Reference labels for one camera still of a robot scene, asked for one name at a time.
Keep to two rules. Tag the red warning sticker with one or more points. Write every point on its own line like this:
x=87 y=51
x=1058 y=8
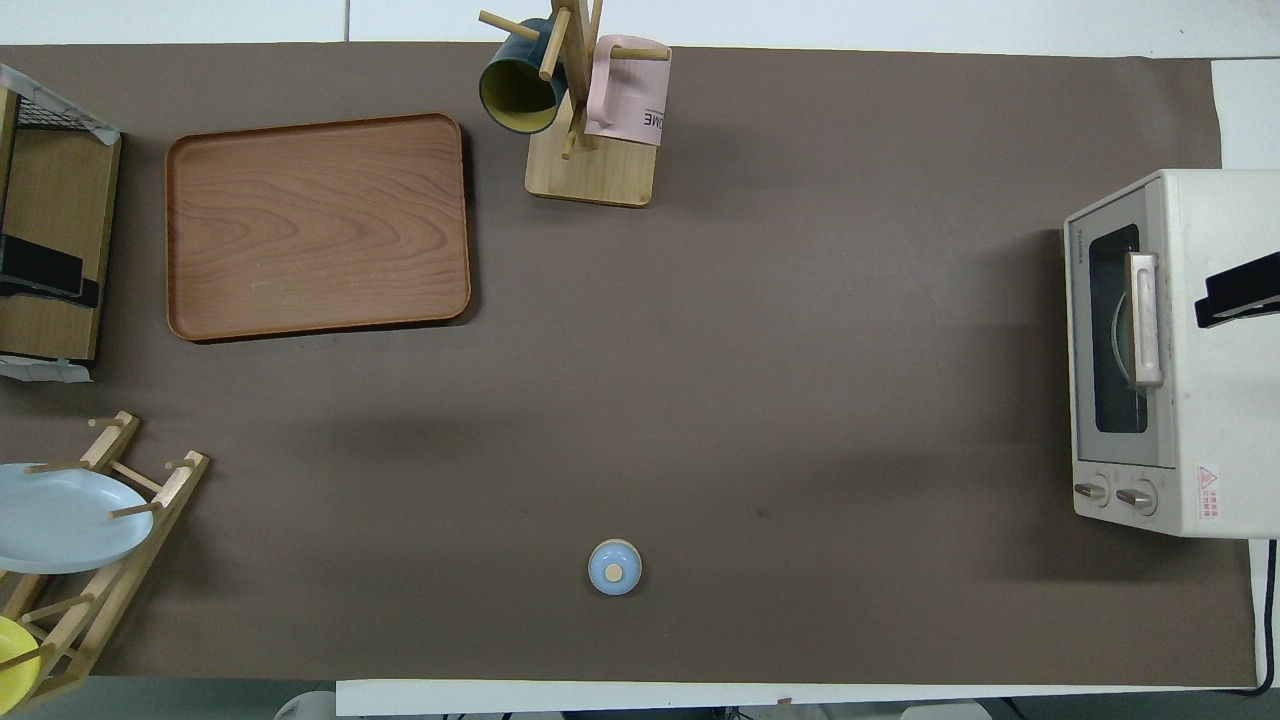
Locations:
x=1208 y=492

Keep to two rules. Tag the light blue plate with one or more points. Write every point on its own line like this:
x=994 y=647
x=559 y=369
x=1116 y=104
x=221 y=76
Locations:
x=60 y=520

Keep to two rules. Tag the yellow plate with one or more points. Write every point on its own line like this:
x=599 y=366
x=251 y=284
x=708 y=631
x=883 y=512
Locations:
x=12 y=665

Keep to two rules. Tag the dark teal mug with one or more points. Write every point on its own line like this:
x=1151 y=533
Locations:
x=515 y=85

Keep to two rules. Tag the wooden serving tray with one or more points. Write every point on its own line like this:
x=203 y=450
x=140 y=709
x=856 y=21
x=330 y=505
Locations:
x=315 y=225

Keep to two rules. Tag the white round base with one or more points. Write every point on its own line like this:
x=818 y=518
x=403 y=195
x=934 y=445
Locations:
x=305 y=706

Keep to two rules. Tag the pink mug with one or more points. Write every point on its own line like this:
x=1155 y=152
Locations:
x=625 y=95

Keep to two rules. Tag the wooden mug tree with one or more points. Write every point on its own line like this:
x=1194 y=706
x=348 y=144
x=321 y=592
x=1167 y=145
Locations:
x=600 y=175

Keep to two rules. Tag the small blue lidded jar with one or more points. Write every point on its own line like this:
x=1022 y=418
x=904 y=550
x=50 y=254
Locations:
x=614 y=567

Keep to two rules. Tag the wooden dish rack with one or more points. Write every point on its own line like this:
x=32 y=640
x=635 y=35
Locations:
x=120 y=570

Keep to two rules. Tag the glass oven door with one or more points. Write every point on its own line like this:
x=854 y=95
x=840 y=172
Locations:
x=1100 y=440

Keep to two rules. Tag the silver oven knob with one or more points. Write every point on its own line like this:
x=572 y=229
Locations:
x=1137 y=497
x=1092 y=492

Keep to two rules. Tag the brown table mat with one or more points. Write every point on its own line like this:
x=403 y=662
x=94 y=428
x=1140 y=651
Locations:
x=760 y=400

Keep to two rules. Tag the white toaster oven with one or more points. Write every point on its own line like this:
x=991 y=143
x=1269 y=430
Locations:
x=1225 y=420

